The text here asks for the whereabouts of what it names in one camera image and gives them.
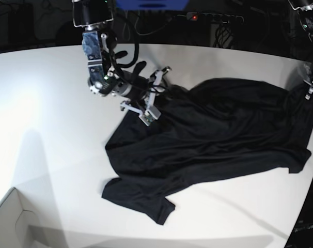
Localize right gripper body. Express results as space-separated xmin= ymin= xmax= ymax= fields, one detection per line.
xmin=120 ymin=66 xmax=171 ymax=116

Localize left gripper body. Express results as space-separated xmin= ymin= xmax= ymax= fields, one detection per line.
xmin=303 ymin=79 xmax=313 ymax=100

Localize black t-shirt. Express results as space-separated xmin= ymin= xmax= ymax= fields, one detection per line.
xmin=101 ymin=79 xmax=313 ymax=225

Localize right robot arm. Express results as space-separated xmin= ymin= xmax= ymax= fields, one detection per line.
xmin=72 ymin=1 xmax=171 ymax=126

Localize blue plastic bin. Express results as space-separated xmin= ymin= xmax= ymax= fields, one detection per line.
xmin=116 ymin=0 xmax=189 ymax=11

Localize black power strip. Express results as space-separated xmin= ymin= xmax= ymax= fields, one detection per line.
xmin=186 ymin=12 xmax=244 ymax=24

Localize white cardboard box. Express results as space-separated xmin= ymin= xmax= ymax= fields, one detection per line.
xmin=0 ymin=188 xmax=40 ymax=248

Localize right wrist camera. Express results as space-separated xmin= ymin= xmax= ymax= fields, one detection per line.
xmin=139 ymin=106 xmax=161 ymax=126

